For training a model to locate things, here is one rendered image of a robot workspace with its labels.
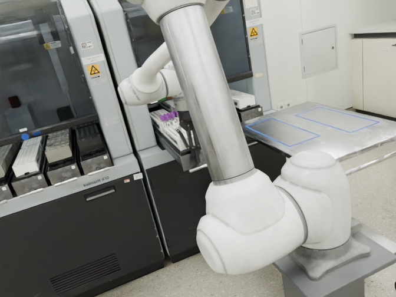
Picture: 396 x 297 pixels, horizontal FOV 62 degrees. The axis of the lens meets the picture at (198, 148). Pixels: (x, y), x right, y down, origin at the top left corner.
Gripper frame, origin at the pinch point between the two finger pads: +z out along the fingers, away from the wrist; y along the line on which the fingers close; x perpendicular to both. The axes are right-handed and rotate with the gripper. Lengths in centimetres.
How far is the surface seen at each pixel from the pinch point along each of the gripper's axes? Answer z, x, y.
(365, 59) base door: 18, -135, -229
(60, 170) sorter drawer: 0, -34, 56
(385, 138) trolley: -2, 43, -55
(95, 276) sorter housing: 63, -34, 60
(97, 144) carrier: -5, -41, 37
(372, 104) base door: 63, -127, -229
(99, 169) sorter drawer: 5, -32, 40
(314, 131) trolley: -2.0, 20.6, -44.1
